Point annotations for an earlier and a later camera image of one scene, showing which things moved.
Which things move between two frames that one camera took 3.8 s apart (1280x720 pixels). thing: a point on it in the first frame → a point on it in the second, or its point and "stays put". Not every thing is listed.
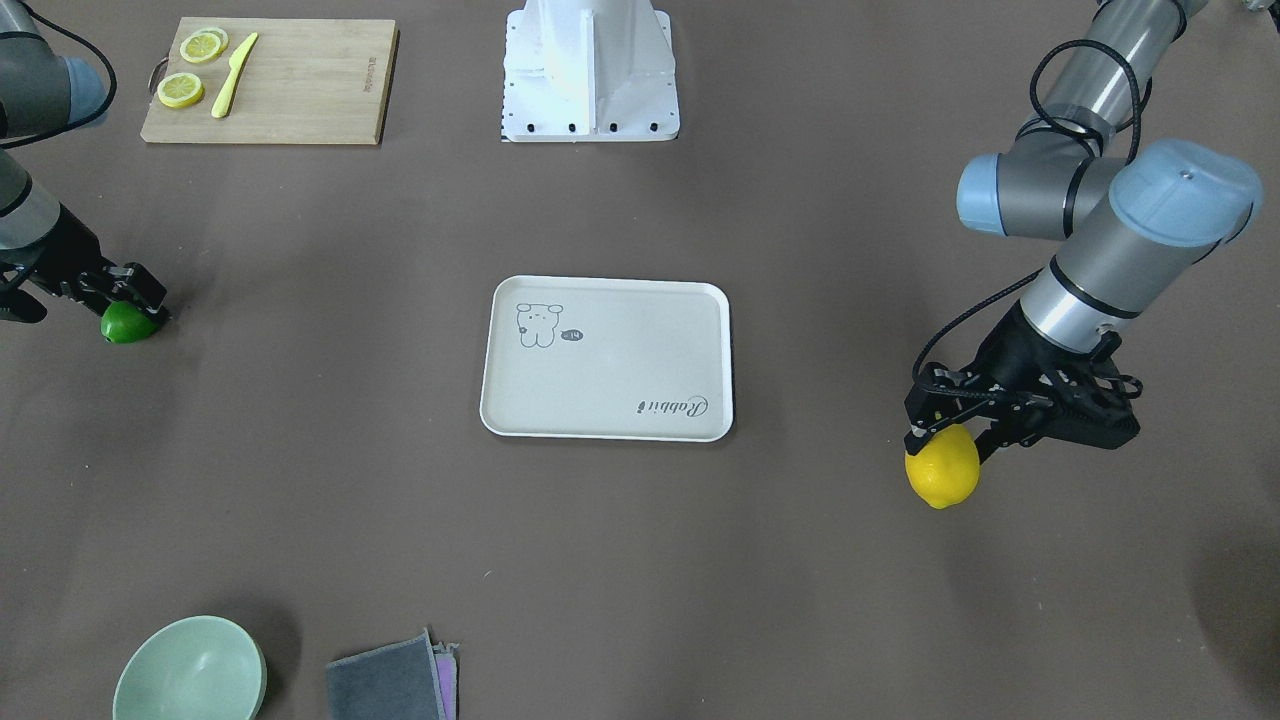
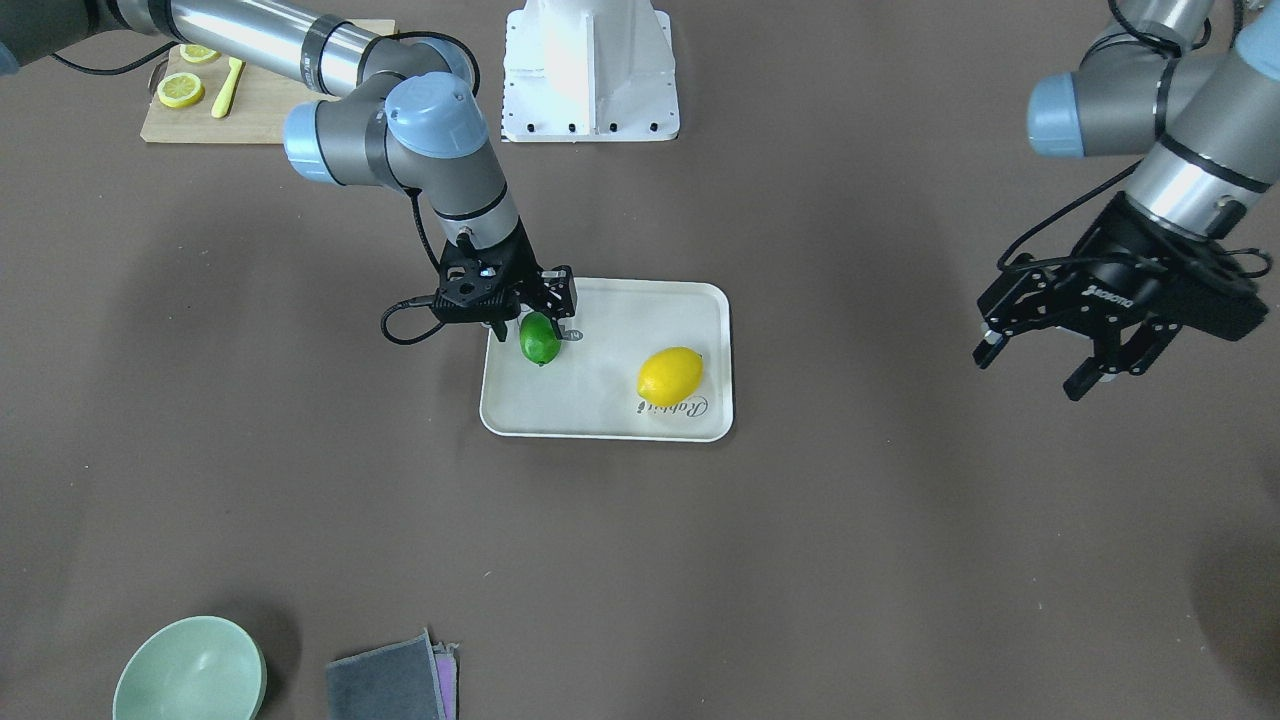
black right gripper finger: [133, 282] → [557, 309]
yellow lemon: [946, 470] → [669, 375]
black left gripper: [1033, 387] → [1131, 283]
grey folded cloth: [392, 681] stays put
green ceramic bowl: [204, 667] stays put
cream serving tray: [608, 359] stays put
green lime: [122, 323] → [538, 338]
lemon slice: [204, 45] stays put
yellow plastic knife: [237, 63] stays put
